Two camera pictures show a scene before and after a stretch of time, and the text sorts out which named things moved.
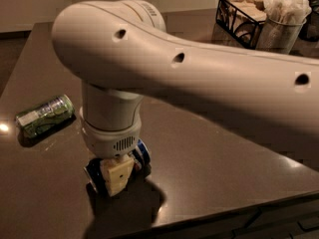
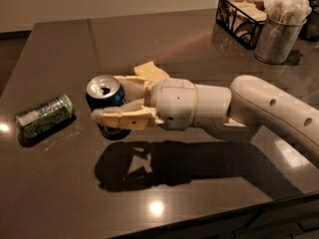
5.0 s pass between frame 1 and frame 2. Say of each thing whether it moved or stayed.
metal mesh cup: stayed
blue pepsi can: moved
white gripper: moved
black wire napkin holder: stayed
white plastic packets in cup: stayed
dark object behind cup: stayed
